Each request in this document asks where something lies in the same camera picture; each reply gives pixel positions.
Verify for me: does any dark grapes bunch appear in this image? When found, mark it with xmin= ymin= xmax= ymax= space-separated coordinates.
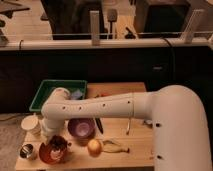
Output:
xmin=49 ymin=135 xmax=71 ymax=150

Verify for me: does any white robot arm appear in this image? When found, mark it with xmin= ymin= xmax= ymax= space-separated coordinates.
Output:
xmin=41 ymin=85 xmax=213 ymax=171

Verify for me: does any purple bowl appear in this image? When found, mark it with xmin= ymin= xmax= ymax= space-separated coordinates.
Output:
xmin=67 ymin=118 xmax=95 ymax=138

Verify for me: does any red bowl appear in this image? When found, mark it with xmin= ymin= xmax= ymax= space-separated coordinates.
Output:
xmin=39 ymin=143 xmax=67 ymax=165

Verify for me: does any orange chili pepper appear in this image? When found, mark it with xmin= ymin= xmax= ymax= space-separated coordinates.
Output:
xmin=100 ymin=93 xmax=110 ymax=97

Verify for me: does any blue sponge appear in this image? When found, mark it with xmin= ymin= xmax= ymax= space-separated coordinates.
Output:
xmin=70 ymin=89 xmax=83 ymax=100

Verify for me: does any metal fork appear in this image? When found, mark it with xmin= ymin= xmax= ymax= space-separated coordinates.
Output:
xmin=126 ymin=118 xmax=132 ymax=135

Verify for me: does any green plastic tray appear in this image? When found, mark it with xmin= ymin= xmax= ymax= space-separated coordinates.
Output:
xmin=29 ymin=79 xmax=87 ymax=113

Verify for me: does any orange fruit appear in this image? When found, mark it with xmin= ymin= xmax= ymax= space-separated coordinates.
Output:
xmin=87 ymin=139 xmax=102 ymax=155

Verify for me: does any white paper cup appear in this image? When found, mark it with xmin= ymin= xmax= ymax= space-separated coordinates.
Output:
xmin=21 ymin=115 xmax=41 ymax=135

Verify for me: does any black handled can opener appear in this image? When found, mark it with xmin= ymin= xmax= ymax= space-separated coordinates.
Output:
xmin=95 ymin=118 xmax=104 ymax=134

